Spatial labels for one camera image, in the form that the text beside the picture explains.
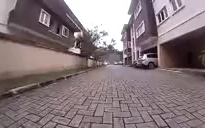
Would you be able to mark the trees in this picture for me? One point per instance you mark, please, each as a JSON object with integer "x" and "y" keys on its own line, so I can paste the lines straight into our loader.
{"x": 101, "y": 46}

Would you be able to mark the grey brick paved road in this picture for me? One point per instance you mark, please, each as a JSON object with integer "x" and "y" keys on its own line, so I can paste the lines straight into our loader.
{"x": 123, "y": 96}

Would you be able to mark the white car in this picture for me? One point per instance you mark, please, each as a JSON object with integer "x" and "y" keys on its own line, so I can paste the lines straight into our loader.
{"x": 148, "y": 60}

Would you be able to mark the dark brown apartment building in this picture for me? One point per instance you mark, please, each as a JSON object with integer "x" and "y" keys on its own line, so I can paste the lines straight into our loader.
{"x": 140, "y": 33}

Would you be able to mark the pale concrete kerb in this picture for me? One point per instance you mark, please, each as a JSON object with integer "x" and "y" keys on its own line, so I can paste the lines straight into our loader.
{"x": 40, "y": 84}

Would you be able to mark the dark brown house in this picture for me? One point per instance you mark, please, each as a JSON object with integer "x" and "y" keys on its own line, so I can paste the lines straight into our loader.
{"x": 46, "y": 23}

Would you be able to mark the grey verge strip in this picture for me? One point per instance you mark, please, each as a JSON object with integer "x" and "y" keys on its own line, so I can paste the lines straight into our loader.
{"x": 26, "y": 81}

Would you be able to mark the striped kerb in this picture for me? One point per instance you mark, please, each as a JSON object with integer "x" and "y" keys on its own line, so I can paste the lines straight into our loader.
{"x": 183, "y": 70}

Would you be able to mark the white and brown building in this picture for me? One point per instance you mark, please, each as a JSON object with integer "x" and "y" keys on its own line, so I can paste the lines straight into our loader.
{"x": 183, "y": 30}

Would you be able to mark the beige boundary wall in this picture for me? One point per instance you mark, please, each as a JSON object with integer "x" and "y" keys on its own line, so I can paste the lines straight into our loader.
{"x": 30, "y": 58}

